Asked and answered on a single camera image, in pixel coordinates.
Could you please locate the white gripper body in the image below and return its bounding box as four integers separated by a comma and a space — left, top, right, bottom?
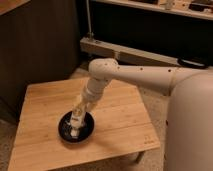
81, 87, 102, 109

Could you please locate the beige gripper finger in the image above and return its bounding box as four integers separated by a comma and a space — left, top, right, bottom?
82, 103, 94, 115
73, 95, 82, 110

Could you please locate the white plastic bottle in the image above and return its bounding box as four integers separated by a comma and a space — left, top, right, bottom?
70, 107, 85, 138

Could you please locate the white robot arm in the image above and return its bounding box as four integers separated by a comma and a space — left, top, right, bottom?
71, 58, 213, 171

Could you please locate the black ceramic bowl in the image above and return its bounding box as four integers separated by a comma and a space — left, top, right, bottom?
58, 111, 95, 143

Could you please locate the wooden table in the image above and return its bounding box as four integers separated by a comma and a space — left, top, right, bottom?
8, 78, 160, 171

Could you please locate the grey metal beam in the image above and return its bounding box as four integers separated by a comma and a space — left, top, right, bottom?
80, 37, 181, 66

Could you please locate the vertical metal pole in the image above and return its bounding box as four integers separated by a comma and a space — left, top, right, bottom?
86, 0, 94, 40

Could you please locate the wooden counter corner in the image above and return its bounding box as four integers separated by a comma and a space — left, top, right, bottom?
0, 0, 30, 15

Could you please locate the wooden shelf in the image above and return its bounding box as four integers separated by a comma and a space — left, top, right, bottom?
92, 0, 213, 21

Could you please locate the black handle on beam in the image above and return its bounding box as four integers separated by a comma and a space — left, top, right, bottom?
177, 59, 209, 69

